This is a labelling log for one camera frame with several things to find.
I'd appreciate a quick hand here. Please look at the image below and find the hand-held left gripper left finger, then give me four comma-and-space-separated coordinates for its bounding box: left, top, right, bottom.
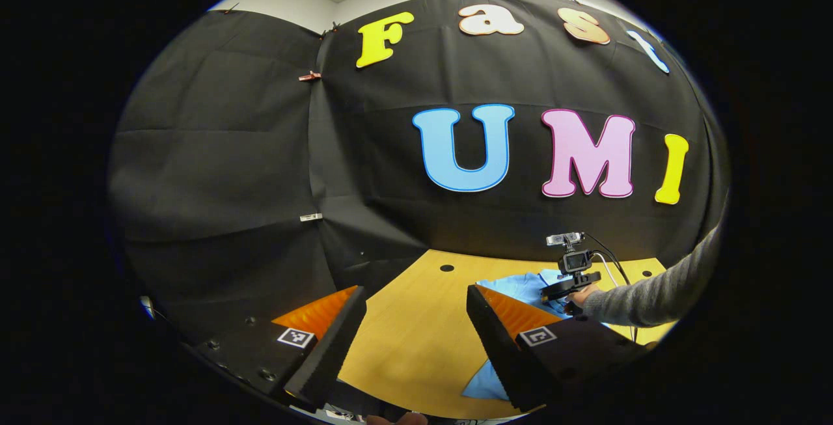
189, 285, 368, 413

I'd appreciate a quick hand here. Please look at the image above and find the light blue T-shirt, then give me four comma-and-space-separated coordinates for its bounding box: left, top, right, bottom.
462, 269, 612, 402

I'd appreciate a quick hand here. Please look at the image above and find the black cable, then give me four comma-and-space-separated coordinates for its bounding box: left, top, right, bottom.
584, 233, 632, 286

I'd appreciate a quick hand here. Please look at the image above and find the white cable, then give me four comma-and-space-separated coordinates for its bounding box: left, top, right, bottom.
592, 251, 619, 288

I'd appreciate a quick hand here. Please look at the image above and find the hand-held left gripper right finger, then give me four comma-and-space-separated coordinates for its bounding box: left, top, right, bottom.
466, 284, 651, 414

